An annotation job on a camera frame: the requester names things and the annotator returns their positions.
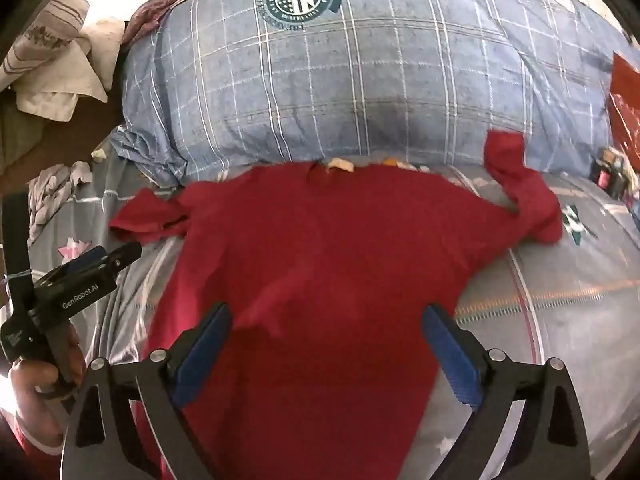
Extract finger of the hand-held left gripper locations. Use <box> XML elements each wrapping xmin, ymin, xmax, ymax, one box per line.
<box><xmin>97</xmin><ymin>241</ymin><xmax>143</xmax><ymax>277</ymax></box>
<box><xmin>59</xmin><ymin>246</ymin><xmax>110</xmax><ymax>276</ymax></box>

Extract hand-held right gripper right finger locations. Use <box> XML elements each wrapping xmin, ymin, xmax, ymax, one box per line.
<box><xmin>421</xmin><ymin>304</ymin><xmax>593</xmax><ymax>480</ymax></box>

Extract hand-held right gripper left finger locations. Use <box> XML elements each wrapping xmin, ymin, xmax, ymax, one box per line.
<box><xmin>60</xmin><ymin>302</ymin><xmax>233</xmax><ymax>480</ymax></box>

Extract red t-shirt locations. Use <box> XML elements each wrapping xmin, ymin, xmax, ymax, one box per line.
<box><xmin>109</xmin><ymin>129</ymin><xmax>563</xmax><ymax>480</ymax></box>

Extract person's left forearm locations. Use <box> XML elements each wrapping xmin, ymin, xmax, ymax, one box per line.
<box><xmin>0</xmin><ymin>405</ymin><xmax>68</xmax><ymax>480</ymax></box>

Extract person's left hand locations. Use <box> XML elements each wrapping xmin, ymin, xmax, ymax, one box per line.
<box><xmin>10</xmin><ymin>327</ymin><xmax>88</xmax><ymax>441</ymax></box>

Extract grey and white crumpled cloth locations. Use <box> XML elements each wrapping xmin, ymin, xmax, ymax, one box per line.
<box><xmin>27</xmin><ymin>161</ymin><xmax>93</xmax><ymax>246</ymax></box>

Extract grey patterned bedsheet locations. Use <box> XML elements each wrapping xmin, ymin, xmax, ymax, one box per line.
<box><xmin>27</xmin><ymin>160</ymin><xmax>640</xmax><ymax>480</ymax></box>

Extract olive green cloth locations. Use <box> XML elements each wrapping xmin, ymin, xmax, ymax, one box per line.
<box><xmin>0</xmin><ymin>92</ymin><xmax>56</xmax><ymax>171</ymax></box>

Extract plain white cloth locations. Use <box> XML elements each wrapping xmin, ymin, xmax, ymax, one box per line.
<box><xmin>15</xmin><ymin>19</ymin><xmax>126</xmax><ymax>123</ymax></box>

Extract white striped cloth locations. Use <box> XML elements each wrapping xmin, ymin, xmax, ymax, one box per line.
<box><xmin>0</xmin><ymin>0</ymin><xmax>93</xmax><ymax>78</ymax></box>

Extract dark bottles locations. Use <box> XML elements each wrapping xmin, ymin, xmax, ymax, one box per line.
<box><xmin>590</xmin><ymin>147</ymin><xmax>640</xmax><ymax>201</ymax></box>

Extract dark red patterned cloth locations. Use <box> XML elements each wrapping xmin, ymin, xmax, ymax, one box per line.
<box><xmin>122</xmin><ymin>0</ymin><xmax>226</xmax><ymax>46</ymax></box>

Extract red plastic bag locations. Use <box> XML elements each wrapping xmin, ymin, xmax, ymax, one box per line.
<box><xmin>605</xmin><ymin>51</ymin><xmax>640</xmax><ymax>158</ymax></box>

